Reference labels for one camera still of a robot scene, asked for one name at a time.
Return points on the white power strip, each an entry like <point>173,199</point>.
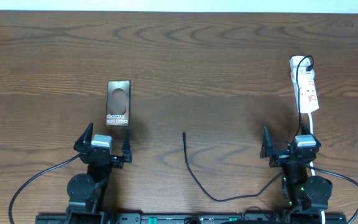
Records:
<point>304,85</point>

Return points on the Galaxy S25 Ultra smartphone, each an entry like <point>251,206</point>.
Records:
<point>118,104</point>

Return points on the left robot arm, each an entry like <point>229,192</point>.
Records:
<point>86,191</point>

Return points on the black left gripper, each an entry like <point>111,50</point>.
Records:
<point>127,157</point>

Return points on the black USB charger plug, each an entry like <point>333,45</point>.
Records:
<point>309,68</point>

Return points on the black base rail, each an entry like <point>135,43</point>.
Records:
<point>136,218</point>

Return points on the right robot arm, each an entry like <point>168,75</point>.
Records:
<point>308,195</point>

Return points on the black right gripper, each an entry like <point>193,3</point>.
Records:
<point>279,157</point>

